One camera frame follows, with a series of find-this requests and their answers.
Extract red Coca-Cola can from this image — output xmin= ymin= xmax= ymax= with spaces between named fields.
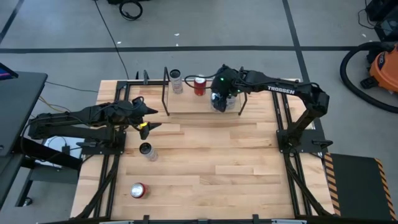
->
xmin=193 ymin=76 xmax=207 ymax=96
xmin=129 ymin=182 xmax=149 ymax=199

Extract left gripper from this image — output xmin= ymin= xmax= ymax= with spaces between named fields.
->
xmin=124 ymin=96 xmax=163 ymax=140

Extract white Celsius Peach Vibe can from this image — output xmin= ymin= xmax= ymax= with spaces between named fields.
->
xmin=139 ymin=142 xmax=159 ymax=162
xmin=169 ymin=68 xmax=184 ymax=95

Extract black coiled cable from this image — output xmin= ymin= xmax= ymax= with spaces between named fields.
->
xmin=119 ymin=0 xmax=144 ymax=21

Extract laptop screen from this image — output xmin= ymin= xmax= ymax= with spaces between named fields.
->
xmin=0 ymin=62 xmax=19 ymax=81

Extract black side desk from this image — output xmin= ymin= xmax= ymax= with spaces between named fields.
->
xmin=0 ymin=70 xmax=48 ymax=206

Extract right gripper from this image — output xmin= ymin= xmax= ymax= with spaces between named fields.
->
xmin=210 ymin=64 xmax=242 ymax=113

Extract black mat with hazard stripes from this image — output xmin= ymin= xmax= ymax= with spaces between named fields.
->
xmin=323 ymin=152 xmax=398 ymax=222

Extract orange shop vacuum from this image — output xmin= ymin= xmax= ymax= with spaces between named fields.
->
xmin=369 ymin=43 xmax=398 ymax=94
xmin=339 ymin=41 xmax=398 ymax=114

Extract blue silver Red Bull can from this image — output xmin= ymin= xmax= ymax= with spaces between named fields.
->
xmin=210 ymin=91 xmax=229 ymax=112

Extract black equipment case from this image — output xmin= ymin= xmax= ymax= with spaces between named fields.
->
xmin=357 ymin=0 xmax=398 ymax=43

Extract wooden shelf with black frame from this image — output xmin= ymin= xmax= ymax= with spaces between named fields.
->
xmin=161 ymin=65 xmax=249 ymax=116

